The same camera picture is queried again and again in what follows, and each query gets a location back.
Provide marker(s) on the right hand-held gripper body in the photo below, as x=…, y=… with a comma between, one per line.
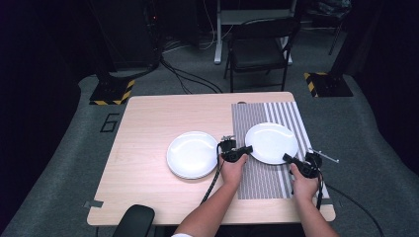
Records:
x=311, y=168

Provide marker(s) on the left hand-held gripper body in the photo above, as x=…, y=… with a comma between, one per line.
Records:
x=229, y=153

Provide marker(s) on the white round plate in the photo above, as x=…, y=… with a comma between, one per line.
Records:
x=270, y=141
x=192, y=153
x=192, y=178

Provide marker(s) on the person's left hand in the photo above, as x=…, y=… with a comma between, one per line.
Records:
x=232, y=173

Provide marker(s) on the person's right hand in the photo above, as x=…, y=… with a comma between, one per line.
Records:
x=304, y=187

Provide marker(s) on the grey white striped placemat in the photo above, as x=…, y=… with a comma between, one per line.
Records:
x=260, y=184

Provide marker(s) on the grey tape piece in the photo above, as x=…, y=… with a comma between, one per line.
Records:
x=94, y=204
x=331, y=202

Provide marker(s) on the black yellow striped stand base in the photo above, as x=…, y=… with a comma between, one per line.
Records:
x=329, y=85
x=108, y=94

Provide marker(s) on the white sleeve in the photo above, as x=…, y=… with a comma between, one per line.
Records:
x=181, y=235

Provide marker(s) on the black folding chair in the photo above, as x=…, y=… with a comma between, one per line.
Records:
x=257, y=49

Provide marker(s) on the black chair armrest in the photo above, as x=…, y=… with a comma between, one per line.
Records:
x=136, y=220

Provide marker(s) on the black tape floor number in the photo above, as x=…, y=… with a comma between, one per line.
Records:
x=110, y=122

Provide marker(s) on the dark chair with clutter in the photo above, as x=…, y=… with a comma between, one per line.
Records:
x=329, y=13

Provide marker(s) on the dark equipment tower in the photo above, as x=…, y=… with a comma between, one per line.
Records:
x=131, y=33

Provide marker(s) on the white desk frame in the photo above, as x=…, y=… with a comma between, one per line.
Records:
x=230, y=15

